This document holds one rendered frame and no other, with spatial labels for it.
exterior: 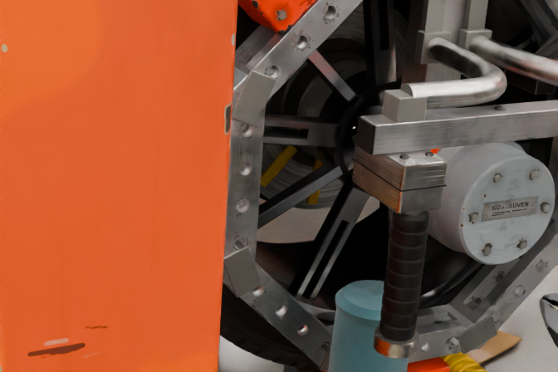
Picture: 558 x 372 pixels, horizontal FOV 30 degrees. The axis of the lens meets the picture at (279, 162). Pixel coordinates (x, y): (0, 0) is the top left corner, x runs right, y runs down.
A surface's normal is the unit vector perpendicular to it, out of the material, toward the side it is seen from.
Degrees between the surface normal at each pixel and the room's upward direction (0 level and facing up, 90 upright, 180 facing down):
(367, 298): 0
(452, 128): 90
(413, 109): 90
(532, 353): 0
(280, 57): 90
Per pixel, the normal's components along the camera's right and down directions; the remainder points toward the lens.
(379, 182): -0.90, 0.09
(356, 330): -0.53, 0.22
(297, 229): 0.07, -0.94
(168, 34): 0.44, 0.33
